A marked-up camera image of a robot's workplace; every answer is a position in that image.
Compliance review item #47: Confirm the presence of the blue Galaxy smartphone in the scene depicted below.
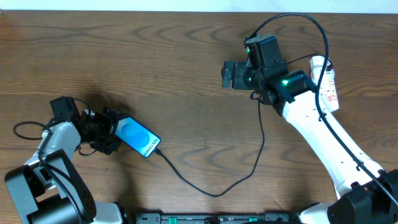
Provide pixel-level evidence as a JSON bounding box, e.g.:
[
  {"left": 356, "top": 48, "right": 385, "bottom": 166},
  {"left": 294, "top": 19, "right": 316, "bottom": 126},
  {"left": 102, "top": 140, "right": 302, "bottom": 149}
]
[{"left": 115, "top": 116, "right": 161, "bottom": 158}]

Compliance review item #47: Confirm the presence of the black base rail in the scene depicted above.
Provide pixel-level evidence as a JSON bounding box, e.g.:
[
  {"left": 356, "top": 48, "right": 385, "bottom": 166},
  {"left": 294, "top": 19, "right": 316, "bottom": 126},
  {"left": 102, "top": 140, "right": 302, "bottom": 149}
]
[{"left": 134, "top": 213, "right": 300, "bottom": 224}]

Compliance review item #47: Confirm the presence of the white power strip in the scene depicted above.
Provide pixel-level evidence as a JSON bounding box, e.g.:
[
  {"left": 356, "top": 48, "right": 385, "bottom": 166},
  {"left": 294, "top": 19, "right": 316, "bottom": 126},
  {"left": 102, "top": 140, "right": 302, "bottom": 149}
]
[{"left": 310, "top": 55, "right": 339, "bottom": 112}]

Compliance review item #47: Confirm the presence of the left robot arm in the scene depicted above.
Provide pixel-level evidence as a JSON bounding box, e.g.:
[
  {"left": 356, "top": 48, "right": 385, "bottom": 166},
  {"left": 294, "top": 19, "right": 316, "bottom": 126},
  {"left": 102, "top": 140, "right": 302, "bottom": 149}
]
[{"left": 4, "top": 96, "right": 133, "bottom": 223}]

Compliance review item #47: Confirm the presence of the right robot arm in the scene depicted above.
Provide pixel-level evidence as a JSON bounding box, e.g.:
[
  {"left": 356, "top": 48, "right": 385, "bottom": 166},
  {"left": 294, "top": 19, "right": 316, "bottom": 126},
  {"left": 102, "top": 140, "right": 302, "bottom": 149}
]
[{"left": 221, "top": 35, "right": 397, "bottom": 223}]

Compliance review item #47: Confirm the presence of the black USB charging cable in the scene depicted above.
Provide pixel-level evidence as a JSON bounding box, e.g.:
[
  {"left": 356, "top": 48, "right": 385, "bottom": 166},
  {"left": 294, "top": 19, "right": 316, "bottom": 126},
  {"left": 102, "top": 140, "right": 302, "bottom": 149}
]
[{"left": 154, "top": 52, "right": 334, "bottom": 198}]

